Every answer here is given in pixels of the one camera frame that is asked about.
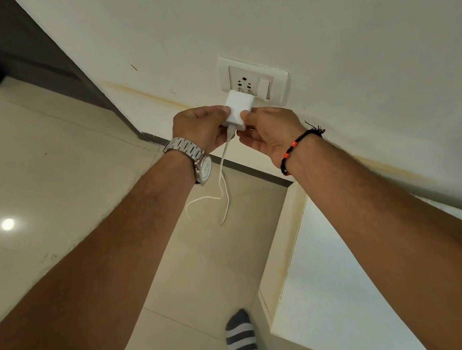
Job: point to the person's left hand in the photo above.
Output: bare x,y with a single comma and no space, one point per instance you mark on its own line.
196,127

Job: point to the white wall socket plate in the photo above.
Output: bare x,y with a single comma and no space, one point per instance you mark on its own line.
236,71

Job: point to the person's right hand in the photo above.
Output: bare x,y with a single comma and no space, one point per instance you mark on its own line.
279,130

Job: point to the person's right fingers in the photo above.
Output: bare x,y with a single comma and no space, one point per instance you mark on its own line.
253,117

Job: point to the white charger adapter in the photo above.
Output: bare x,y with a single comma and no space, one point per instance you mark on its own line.
238,104

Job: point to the silver metal wristwatch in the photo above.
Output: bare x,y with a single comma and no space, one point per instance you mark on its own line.
185,146

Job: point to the person's left forearm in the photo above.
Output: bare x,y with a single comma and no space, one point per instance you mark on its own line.
96,272

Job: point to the dark wooden wardrobe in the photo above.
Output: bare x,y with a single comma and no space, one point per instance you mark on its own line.
10,33

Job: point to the person's right forearm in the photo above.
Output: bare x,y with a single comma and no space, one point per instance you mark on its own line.
403,240

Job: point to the grey striped sock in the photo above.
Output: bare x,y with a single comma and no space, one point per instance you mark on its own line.
241,340

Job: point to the person's left fingers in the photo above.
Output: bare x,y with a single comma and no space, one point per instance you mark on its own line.
218,112

